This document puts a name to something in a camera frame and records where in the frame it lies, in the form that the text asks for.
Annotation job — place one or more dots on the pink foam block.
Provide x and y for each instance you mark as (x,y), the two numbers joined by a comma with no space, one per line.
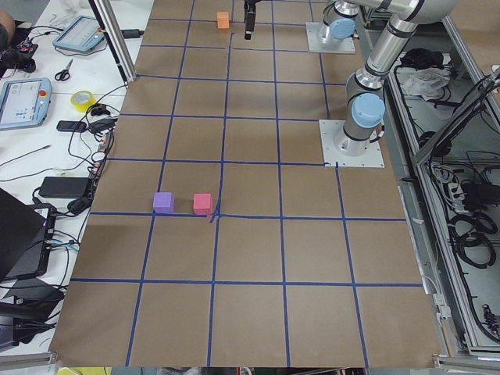
(203,204)

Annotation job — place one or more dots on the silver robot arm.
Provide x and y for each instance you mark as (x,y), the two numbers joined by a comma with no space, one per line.
(365,106)
(338,21)

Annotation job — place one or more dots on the orange foam block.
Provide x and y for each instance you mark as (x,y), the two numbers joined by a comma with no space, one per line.
(223,20)

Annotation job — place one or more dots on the yellow tape roll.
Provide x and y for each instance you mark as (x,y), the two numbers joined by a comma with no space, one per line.
(83,100)

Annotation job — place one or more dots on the black power adapter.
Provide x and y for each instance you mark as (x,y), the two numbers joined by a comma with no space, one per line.
(64,187)

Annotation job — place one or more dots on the teach pendant tablet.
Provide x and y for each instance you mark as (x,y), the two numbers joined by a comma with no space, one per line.
(24,103)
(82,36)

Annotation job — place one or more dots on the far teach pendant tablet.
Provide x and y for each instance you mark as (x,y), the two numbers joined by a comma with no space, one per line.
(82,36)

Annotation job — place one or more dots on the near teach pendant tablet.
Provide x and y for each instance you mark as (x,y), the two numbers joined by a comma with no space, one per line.
(24,103)

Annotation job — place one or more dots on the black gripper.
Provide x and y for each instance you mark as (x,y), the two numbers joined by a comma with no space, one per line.
(249,16)

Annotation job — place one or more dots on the black laptop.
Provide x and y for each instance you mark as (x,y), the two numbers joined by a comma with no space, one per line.
(25,234)

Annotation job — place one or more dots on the aluminium frame post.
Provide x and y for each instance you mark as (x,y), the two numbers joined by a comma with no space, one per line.
(106,18)

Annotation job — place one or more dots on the black phone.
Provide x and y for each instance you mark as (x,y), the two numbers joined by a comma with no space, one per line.
(71,126)

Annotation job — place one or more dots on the crumpled white cloth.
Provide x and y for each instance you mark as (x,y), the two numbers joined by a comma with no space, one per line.
(428,84)

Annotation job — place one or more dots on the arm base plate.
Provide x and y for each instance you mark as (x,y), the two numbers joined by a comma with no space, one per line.
(316,45)
(341,151)

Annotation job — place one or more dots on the purple foam block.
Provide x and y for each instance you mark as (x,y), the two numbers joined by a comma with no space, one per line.
(163,202)

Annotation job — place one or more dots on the black handled scissors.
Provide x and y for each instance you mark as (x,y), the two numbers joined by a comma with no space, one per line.
(64,74)

